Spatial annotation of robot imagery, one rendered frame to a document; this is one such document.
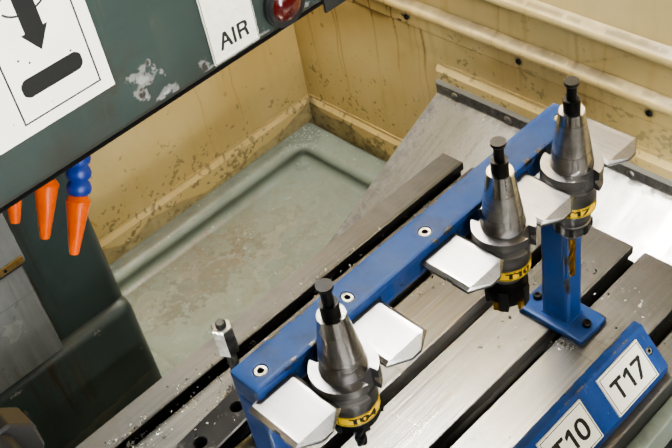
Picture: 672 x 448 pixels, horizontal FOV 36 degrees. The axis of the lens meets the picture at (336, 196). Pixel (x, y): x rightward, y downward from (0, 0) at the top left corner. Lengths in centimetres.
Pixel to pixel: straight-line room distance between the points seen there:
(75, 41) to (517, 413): 89
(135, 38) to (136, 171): 144
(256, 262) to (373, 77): 41
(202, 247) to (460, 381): 84
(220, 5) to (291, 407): 46
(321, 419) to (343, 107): 126
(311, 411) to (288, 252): 107
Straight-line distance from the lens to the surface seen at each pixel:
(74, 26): 47
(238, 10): 52
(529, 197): 104
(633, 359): 125
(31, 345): 143
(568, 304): 130
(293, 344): 92
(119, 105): 49
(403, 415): 126
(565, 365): 130
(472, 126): 174
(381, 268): 97
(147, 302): 193
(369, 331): 93
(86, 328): 151
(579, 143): 103
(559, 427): 118
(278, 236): 197
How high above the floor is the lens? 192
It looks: 41 degrees down
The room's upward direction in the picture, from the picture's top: 12 degrees counter-clockwise
